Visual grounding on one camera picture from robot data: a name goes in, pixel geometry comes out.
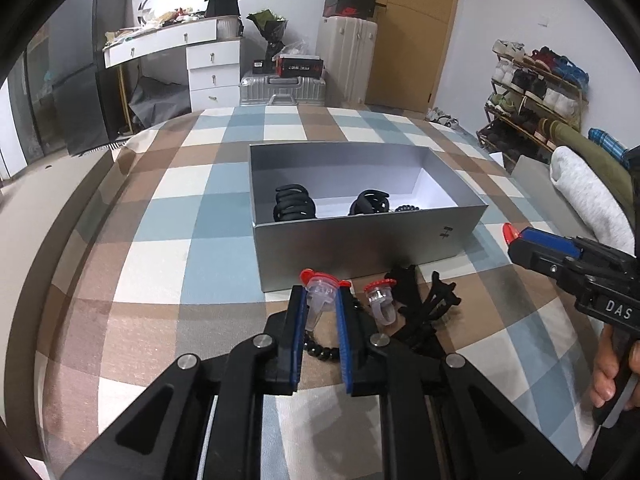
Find green rolled mat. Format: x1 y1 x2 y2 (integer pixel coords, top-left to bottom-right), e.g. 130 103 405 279
537 119 636 211

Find silver cardboard box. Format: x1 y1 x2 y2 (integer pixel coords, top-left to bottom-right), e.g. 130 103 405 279
248 142 488 293

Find silver suitcase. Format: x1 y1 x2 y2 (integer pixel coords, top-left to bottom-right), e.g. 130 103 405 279
239 75 327 107

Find clear ring with red top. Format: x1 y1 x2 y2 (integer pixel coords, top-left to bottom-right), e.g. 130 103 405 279
364 277 398 326
299 269 353 333

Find glass door cabinet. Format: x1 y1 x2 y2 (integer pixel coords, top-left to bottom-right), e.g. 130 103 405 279
0 45 51 181

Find dark grey fridge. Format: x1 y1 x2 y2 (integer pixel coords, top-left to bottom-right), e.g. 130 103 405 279
25 0 133 156

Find black ribbed hair claw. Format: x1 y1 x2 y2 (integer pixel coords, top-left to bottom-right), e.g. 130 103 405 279
272 185 318 222

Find blue plaid cloth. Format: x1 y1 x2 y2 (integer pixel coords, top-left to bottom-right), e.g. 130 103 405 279
587 127 628 161

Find black small-bead bracelet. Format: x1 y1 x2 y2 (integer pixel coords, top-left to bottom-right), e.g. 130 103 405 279
302 296 362 362

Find black spiky hair claw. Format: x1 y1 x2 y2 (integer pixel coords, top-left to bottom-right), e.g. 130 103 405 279
420 271 460 328

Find rows of shoes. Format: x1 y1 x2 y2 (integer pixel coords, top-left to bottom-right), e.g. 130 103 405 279
487 39 591 141

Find pile of sandals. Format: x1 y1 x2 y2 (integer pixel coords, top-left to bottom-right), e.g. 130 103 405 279
427 107 466 131

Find plaid blanket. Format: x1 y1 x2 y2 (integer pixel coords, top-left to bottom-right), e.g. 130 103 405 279
42 105 616 480

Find dark wrapped bouquet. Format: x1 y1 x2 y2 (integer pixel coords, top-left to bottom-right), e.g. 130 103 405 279
246 9 290 58

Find white suitcase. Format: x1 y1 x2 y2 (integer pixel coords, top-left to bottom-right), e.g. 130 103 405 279
316 16 380 108

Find person's right hand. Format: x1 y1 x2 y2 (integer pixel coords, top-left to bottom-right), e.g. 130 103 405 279
589 330 622 409

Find grey cloth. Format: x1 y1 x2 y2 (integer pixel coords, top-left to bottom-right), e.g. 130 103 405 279
129 75 193 133

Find rolled blankets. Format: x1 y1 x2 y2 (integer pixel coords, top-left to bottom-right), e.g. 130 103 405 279
550 146 636 256

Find wooden door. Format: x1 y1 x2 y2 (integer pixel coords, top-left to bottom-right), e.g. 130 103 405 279
364 0 463 116

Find black round hair claw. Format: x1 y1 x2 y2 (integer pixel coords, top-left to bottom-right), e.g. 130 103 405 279
348 189 391 216

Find black hair claw on table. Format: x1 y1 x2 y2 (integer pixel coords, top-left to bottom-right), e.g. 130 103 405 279
382 263 443 358

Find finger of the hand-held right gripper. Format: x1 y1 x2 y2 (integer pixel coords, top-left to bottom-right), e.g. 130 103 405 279
509 240 593 293
520 227 636 263

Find white ribbed container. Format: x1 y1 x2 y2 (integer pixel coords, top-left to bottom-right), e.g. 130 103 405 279
216 16 245 40

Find white drawer unit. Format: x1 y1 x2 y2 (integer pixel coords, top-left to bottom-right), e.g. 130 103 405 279
186 39 242 111

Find black and red box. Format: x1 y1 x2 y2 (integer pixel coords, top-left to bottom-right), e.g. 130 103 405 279
275 54 325 78

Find wooden stick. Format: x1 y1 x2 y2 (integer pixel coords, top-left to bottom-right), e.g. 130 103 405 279
116 65 132 135

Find black shoebox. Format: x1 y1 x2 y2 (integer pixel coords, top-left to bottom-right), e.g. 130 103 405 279
322 0 388 21

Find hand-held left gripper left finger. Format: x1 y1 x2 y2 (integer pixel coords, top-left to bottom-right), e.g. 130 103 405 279
60 284 310 480

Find pile of desk clutter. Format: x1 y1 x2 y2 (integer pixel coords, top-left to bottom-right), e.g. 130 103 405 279
105 5 216 43

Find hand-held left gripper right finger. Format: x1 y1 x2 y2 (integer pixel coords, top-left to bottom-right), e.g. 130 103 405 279
336 282 583 480

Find metal shoe rack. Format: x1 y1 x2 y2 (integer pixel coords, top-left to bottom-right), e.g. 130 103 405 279
476 39 591 161

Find oval mirror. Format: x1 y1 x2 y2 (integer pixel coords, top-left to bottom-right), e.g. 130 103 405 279
137 0 213 26

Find white desk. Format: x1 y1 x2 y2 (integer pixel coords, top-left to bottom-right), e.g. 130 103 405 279
103 20 246 68

